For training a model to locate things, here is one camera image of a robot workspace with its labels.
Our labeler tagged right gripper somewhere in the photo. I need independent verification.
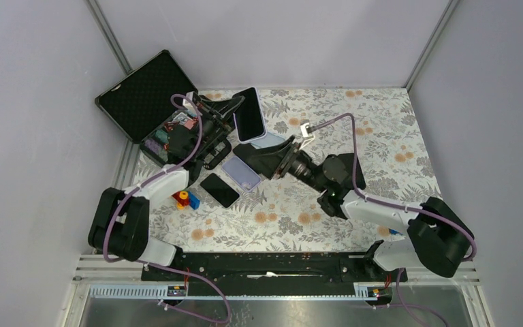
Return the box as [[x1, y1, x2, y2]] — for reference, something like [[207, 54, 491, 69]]
[[247, 135, 328, 193]]

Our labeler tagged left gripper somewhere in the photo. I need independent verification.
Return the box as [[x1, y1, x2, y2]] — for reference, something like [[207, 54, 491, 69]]
[[189, 97, 247, 157]]

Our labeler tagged light blue phone case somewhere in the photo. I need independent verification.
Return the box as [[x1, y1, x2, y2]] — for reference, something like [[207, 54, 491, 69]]
[[250, 132, 285, 149]]

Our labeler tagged lilac phone case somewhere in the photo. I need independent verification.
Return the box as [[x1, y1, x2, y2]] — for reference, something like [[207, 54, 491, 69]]
[[221, 156, 262, 192]]

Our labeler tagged black phone from blue case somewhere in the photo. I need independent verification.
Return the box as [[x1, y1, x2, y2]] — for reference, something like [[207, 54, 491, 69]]
[[232, 144, 259, 173]]

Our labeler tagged black phone without case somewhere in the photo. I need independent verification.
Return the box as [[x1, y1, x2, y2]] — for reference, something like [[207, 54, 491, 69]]
[[338, 153, 366, 190]]

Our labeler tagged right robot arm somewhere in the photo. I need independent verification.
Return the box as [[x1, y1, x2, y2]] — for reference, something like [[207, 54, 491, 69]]
[[234, 138, 475, 281]]

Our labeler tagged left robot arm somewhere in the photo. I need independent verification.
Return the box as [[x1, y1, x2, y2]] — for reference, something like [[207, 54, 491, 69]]
[[87, 92, 245, 280]]

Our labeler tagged black poker chip case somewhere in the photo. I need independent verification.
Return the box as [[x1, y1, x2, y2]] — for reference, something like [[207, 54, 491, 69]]
[[95, 49, 233, 170]]

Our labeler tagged floral table mat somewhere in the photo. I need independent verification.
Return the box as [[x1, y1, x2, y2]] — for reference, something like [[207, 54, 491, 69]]
[[149, 89, 441, 252]]

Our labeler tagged red toy brick car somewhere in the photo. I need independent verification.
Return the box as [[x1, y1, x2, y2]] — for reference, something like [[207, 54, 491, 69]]
[[172, 191, 200, 210]]

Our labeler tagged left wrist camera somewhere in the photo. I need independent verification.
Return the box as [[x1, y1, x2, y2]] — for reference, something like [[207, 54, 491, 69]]
[[183, 91, 199, 116]]

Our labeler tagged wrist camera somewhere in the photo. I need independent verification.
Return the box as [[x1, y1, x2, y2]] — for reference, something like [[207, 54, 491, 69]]
[[183, 91, 199, 116], [299, 123, 315, 150]]

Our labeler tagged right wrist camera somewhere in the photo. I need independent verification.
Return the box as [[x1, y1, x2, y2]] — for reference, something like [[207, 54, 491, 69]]
[[299, 123, 315, 150]]

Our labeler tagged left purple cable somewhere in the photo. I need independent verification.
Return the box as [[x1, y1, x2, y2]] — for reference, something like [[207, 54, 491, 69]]
[[102, 93, 233, 327]]

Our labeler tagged purple cable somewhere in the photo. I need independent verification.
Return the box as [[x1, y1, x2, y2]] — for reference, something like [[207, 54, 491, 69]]
[[308, 112, 477, 327], [102, 93, 233, 327]]

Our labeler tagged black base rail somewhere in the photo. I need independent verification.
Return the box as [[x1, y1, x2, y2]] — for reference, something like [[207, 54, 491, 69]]
[[141, 252, 408, 296]]

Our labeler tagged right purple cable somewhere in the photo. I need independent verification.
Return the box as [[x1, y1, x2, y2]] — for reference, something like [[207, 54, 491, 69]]
[[308, 112, 477, 327]]

